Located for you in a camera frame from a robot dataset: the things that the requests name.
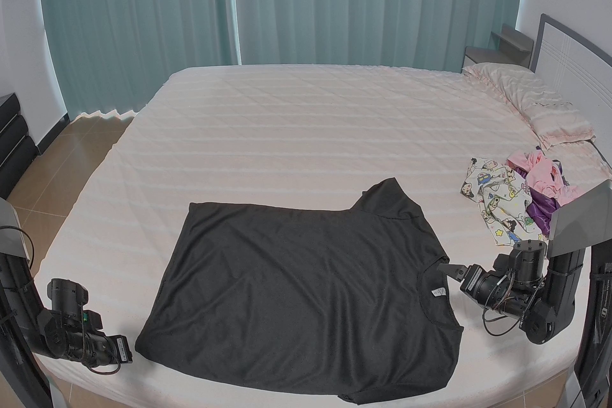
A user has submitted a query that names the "black chest of drawers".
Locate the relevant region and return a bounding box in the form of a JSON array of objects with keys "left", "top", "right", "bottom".
[{"left": 0, "top": 93, "right": 38, "bottom": 201}]

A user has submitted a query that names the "pale pink pillow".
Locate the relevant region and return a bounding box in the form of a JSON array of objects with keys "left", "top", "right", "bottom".
[{"left": 461, "top": 62, "right": 597, "bottom": 152}]

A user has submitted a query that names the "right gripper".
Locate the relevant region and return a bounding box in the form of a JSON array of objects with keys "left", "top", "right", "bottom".
[{"left": 460, "top": 264, "right": 531, "bottom": 319}]

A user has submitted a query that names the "white printed garment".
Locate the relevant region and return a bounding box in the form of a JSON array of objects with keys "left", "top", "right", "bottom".
[{"left": 460, "top": 157, "right": 555, "bottom": 246}]

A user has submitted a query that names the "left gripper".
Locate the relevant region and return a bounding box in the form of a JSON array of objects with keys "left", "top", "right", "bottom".
[{"left": 68, "top": 330, "right": 134, "bottom": 367}]

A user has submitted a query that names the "purple garment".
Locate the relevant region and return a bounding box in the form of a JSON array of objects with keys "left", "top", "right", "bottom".
[{"left": 523, "top": 160, "right": 572, "bottom": 237}]

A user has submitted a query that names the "black T-shirt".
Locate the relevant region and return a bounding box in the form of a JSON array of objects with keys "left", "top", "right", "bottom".
[{"left": 135, "top": 178, "right": 465, "bottom": 404}]

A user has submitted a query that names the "bed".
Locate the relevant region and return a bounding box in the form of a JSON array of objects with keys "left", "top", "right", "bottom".
[{"left": 31, "top": 13, "right": 612, "bottom": 408}]

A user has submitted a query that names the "pink garment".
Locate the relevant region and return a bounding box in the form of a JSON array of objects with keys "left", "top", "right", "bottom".
[{"left": 507, "top": 149, "right": 581, "bottom": 206}]

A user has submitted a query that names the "grey bedside table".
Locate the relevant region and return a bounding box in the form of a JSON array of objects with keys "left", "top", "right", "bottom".
[{"left": 463, "top": 24, "right": 535, "bottom": 73}]

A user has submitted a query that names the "black cable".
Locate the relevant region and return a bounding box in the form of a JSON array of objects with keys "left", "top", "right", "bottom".
[
  {"left": 82, "top": 349, "right": 121, "bottom": 375},
  {"left": 0, "top": 226, "right": 34, "bottom": 275},
  {"left": 480, "top": 300, "right": 523, "bottom": 338}
]

